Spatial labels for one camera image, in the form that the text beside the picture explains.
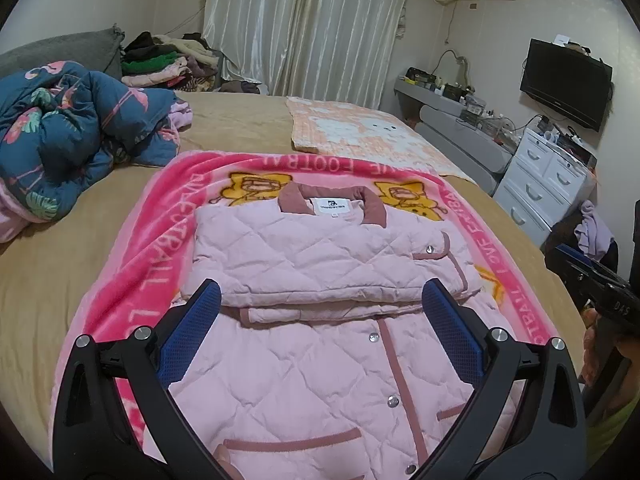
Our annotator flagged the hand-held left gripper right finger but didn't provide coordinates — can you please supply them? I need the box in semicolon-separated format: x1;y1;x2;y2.
421;277;589;480

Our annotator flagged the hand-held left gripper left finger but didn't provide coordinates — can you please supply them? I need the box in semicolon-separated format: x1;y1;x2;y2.
52;277;236;480

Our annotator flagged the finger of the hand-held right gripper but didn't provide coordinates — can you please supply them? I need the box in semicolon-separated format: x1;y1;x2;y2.
554;242;628;285
544;254;603;313

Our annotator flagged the pink quilted jacket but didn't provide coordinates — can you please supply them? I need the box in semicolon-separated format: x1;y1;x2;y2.
167;183;522;480

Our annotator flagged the dark clothes heap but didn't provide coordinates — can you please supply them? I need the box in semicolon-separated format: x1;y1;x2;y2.
549;209;622;273

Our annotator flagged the pile of folded clothes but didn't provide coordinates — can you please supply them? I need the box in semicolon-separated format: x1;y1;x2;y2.
120;31;222;94

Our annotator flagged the person's right hand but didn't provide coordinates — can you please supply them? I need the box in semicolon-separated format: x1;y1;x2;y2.
579;309;640;397

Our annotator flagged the lavender garment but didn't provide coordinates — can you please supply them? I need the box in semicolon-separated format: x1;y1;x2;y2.
573;200;617;262

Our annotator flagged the white drawer cabinet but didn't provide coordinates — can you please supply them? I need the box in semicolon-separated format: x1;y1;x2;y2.
492;127;597;247

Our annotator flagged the pink printed blanket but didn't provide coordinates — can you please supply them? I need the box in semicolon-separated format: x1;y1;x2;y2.
51;150;572;480

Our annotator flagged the black box on cabinet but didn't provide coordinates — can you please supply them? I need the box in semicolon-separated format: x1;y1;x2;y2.
537;119;600;171

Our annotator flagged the person's yellow-green clothing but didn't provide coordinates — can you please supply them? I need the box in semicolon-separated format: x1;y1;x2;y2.
587;392;640;468

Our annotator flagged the bed with tan sheet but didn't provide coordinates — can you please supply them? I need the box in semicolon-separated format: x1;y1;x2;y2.
0;90;592;461

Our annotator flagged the clutter on grey shelf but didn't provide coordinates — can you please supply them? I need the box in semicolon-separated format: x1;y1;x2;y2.
404;66;521;153

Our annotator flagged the peach patterned blanket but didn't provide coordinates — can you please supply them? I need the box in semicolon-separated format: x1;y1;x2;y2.
285;96;477;184

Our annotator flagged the blue floral duvet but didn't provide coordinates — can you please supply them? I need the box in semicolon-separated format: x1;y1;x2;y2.
0;60;195;245

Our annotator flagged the grey pillow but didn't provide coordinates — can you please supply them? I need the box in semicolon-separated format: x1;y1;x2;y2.
0;23;126;82

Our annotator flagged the white pleated curtain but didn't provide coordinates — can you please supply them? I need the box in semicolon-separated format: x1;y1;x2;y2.
201;0;427;112

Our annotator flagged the black wall television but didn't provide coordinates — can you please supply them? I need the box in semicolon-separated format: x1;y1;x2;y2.
519;38;614;133

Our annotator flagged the grey wall shelf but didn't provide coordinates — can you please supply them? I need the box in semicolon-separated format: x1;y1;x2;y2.
393;76;516;189

